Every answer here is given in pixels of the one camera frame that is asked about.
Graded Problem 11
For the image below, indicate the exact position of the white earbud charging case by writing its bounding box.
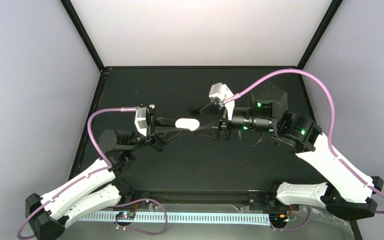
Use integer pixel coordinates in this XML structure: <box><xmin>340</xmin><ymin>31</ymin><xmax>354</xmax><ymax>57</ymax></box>
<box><xmin>175</xmin><ymin>118</ymin><xmax>201</xmax><ymax>132</ymax></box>

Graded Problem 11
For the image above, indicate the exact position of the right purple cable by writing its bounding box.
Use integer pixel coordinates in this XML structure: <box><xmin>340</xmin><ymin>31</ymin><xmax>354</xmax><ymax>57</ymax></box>
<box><xmin>224</xmin><ymin>68</ymin><xmax>384</xmax><ymax>215</ymax></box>

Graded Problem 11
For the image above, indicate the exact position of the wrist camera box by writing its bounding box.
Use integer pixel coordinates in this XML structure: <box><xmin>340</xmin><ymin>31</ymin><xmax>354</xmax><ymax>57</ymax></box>
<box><xmin>208</xmin><ymin>82</ymin><xmax>235</xmax><ymax>121</ymax></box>
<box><xmin>134</xmin><ymin>107</ymin><xmax>150</xmax><ymax>137</ymax></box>

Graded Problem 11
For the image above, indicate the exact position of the black frame post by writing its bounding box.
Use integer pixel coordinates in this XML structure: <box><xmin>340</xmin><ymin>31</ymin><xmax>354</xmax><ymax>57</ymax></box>
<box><xmin>296</xmin><ymin>0</ymin><xmax>343</xmax><ymax>70</ymax></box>
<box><xmin>60</xmin><ymin>0</ymin><xmax>105</xmax><ymax>72</ymax></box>

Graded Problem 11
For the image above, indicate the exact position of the purple cable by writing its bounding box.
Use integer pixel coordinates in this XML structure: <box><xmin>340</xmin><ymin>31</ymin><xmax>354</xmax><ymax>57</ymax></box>
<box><xmin>224</xmin><ymin>68</ymin><xmax>384</xmax><ymax>215</ymax></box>
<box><xmin>16</xmin><ymin>106</ymin><xmax>140</xmax><ymax>240</ymax></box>

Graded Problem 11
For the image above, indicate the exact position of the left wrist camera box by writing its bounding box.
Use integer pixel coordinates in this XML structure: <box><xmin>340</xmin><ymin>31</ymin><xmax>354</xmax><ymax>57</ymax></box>
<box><xmin>134</xmin><ymin>107</ymin><xmax>150</xmax><ymax>137</ymax></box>

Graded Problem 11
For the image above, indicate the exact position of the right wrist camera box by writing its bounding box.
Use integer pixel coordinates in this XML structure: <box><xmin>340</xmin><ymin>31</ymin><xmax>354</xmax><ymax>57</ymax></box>
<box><xmin>208</xmin><ymin>82</ymin><xmax>235</xmax><ymax>121</ymax></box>

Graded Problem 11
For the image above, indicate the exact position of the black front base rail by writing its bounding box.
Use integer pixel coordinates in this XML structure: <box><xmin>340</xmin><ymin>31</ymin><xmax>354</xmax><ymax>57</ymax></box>
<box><xmin>129</xmin><ymin>189</ymin><xmax>276</xmax><ymax>205</ymax></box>

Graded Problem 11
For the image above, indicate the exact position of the black earbud charging case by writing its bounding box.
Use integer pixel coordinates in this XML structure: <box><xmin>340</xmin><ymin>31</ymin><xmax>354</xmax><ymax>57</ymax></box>
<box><xmin>189</xmin><ymin>107</ymin><xmax>201</xmax><ymax>115</ymax></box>

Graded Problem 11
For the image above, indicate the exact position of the black frame post left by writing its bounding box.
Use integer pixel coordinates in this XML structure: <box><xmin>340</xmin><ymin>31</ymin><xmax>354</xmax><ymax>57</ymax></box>
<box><xmin>60</xmin><ymin>0</ymin><xmax>105</xmax><ymax>72</ymax></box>

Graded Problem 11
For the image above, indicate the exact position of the black frame post right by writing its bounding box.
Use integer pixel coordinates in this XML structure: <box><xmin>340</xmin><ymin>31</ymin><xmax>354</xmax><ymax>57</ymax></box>
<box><xmin>296</xmin><ymin>0</ymin><xmax>343</xmax><ymax>70</ymax></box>

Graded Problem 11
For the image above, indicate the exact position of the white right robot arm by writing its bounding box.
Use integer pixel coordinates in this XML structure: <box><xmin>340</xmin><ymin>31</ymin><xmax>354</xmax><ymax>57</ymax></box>
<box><xmin>189</xmin><ymin>83</ymin><xmax>384</xmax><ymax>221</ymax></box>

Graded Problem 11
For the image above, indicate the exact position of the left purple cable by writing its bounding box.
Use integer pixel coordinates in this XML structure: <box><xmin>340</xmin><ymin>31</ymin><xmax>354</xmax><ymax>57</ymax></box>
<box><xmin>16</xmin><ymin>106</ymin><xmax>140</xmax><ymax>240</ymax></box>

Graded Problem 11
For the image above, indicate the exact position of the light blue cable duct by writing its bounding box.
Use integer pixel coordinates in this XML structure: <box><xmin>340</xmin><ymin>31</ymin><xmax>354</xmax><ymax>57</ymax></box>
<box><xmin>81</xmin><ymin>211</ymin><xmax>271</xmax><ymax>226</ymax></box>

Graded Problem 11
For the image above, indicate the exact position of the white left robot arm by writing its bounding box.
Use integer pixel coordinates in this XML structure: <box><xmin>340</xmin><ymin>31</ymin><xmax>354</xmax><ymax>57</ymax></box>
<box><xmin>24</xmin><ymin>107</ymin><xmax>201</xmax><ymax>240</ymax></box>

